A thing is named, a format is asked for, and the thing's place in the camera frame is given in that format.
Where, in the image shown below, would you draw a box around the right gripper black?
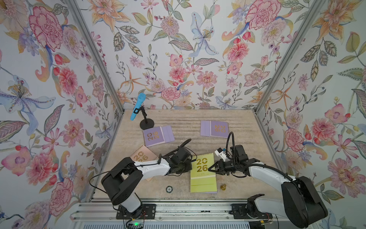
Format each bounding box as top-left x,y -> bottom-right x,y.
208,159 -> 239,174

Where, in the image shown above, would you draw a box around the yellow-green calendar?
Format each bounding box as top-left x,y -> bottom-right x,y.
190,153 -> 217,193

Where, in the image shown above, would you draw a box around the purple calendar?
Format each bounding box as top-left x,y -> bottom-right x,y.
143,126 -> 175,147
200,120 -> 230,138

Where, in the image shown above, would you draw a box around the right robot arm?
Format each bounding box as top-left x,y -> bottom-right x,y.
208,145 -> 328,229

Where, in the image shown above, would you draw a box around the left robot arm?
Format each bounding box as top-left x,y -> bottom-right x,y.
101,147 -> 193,218

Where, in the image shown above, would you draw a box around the pink calendar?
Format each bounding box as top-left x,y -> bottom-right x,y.
130,146 -> 158,171

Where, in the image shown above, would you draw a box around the black microphone stand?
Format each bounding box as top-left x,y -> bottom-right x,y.
139,106 -> 154,130

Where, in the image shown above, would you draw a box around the blue microphone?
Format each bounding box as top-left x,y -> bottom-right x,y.
130,93 -> 146,121

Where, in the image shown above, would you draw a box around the left corner aluminium profile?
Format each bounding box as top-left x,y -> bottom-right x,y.
65,0 -> 124,114

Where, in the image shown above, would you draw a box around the corner aluminium profile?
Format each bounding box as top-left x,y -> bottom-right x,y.
65,0 -> 124,114
254,0 -> 324,115

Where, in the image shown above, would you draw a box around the right corner aluminium profile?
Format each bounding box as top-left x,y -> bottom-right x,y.
254,0 -> 324,115

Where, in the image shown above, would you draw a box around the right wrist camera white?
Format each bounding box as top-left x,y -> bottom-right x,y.
214,148 -> 229,162

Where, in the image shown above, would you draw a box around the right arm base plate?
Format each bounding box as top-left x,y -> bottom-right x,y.
229,204 -> 273,220

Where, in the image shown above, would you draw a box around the aluminium rail frame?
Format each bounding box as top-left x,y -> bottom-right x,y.
70,198 -> 315,229

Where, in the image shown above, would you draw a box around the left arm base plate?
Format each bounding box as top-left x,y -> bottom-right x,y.
116,204 -> 156,220

